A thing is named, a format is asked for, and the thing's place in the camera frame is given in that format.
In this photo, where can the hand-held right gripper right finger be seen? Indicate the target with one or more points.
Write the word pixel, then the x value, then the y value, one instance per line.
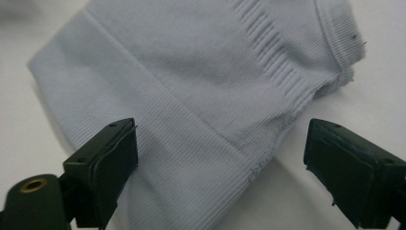
pixel 348 172

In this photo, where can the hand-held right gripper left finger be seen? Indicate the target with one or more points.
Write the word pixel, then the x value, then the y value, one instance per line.
pixel 102 166

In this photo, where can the light blue tank top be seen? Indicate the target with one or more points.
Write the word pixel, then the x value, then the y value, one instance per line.
pixel 198 73

